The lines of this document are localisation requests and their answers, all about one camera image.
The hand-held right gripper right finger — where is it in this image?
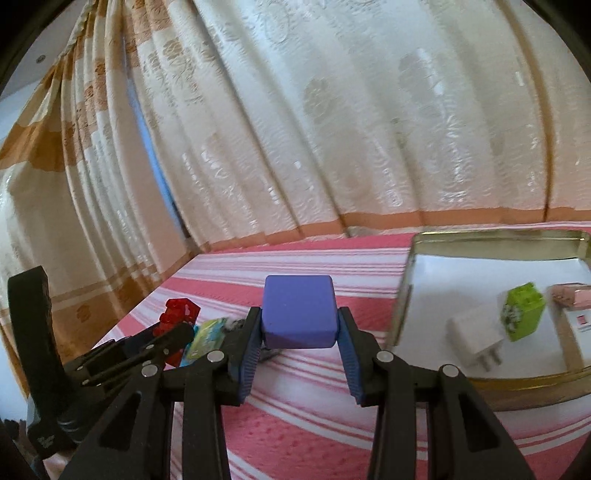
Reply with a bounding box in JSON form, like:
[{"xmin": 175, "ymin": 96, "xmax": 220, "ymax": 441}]
[{"xmin": 337, "ymin": 305, "xmax": 539, "ymax": 480}]

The white charger plug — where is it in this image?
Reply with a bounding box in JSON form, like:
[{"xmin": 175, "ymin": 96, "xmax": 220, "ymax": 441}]
[{"xmin": 445, "ymin": 305, "xmax": 507, "ymax": 373}]

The green floss pick box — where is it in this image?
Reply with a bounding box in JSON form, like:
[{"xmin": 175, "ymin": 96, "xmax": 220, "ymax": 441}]
[{"xmin": 185, "ymin": 318, "xmax": 230, "ymax": 361}]

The cream floral lace curtain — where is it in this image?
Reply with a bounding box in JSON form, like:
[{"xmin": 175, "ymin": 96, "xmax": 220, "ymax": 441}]
[{"xmin": 124, "ymin": 0, "xmax": 591, "ymax": 252}]

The rose gold makeup palette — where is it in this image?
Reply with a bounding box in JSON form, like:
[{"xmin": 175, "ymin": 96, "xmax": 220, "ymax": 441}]
[{"xmin": 549, "ymin": 282, "xmax": 591, "ymax": 311}]

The purple cube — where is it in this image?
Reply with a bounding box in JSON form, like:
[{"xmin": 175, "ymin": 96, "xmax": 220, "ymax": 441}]
[{"xmin": 260, "ymin": 275, "xmax": 336, "ymax": 350}]

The cream orange-striped curtain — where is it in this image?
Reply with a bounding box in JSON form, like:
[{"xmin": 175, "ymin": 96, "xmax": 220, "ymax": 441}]
[{"xmin": 0, "ymin": 0, "xmax": 195, "ymax": 398}]

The white card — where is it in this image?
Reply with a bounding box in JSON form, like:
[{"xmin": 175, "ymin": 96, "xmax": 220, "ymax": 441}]
[{"xmin": 561, "ymin": 305, "xmax": 591, "ymax": 334}]

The gold metal tin box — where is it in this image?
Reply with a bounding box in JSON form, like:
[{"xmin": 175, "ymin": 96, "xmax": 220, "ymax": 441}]
[{"xmin": 385, "ymin": 229, "xmax": 591, "ymax": 411}]

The red toy brick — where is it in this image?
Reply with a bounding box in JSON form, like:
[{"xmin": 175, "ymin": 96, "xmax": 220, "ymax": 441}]
[{"xmin": 157, "ymin": 298, "xmax": 200, "ymax": 368}]

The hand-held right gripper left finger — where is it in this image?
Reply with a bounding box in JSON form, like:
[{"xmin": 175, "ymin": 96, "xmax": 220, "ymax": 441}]
[{"xmin": 60, "ymin": 305, "xmax": 264, "ymax": 480}]

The grey rock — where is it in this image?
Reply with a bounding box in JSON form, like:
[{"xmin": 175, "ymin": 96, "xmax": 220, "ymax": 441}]
[{"xmin": 225, "ymin": 318, "xmax": 280, "ymax": 363}]

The pink striped cloth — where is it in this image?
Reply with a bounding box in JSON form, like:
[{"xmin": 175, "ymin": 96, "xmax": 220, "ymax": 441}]
[{"xmin": 90, "ymin": 222, "xmax": 591, "ymax": 480}]

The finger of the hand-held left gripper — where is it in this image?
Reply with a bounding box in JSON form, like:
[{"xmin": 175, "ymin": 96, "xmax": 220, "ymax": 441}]
[
  {"xmin": 65, "ymin": 322, "xmax": 195, "ymax": 374},
  {"xmin": 78, "ymin": 348, "xmax": 178, "ymax": 388}
]

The green football toy brick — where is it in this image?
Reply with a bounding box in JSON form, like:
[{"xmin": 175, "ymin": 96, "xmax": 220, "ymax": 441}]
[{"xmin": 498, "ymin": 282, "xmax": 547, "ymax": 343}]

